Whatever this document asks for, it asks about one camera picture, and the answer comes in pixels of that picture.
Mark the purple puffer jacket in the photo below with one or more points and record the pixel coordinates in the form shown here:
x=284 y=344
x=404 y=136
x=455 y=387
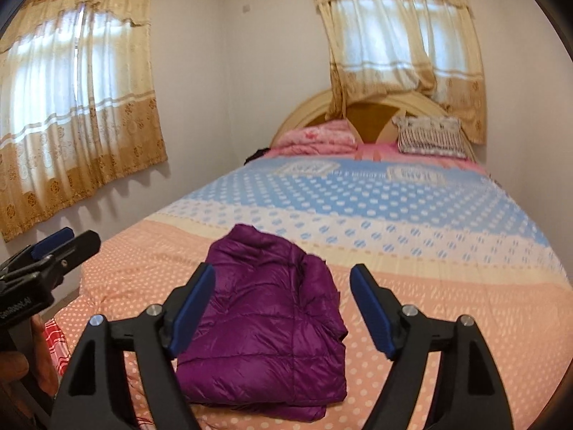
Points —
x=271 y=341

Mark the beige curtain on side window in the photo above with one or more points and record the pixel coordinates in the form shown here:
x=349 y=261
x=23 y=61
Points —
x=78 y=106

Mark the pink bed sheet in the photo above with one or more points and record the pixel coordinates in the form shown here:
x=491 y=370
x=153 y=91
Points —
x=376 y=153

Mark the red plaid blanket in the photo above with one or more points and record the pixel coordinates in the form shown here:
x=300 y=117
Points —
x=58 y=348

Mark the beige curtain behind headboard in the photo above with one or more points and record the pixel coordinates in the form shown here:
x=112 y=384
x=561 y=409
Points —
x=382 y=47

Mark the polka dot bed cover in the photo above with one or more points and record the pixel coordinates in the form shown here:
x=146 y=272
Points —
x=448 y=241

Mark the person's left hand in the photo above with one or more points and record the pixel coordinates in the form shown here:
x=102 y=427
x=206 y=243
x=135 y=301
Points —
x=29 y=382

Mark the round wooden headboard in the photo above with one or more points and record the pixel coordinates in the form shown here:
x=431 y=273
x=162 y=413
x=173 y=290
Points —
x=371 y=120

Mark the striped grey pillow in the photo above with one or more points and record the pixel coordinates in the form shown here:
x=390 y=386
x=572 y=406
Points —
x=430 y=136

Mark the folded pink quilt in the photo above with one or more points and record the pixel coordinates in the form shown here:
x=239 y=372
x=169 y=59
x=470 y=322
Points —
x=332 y=137

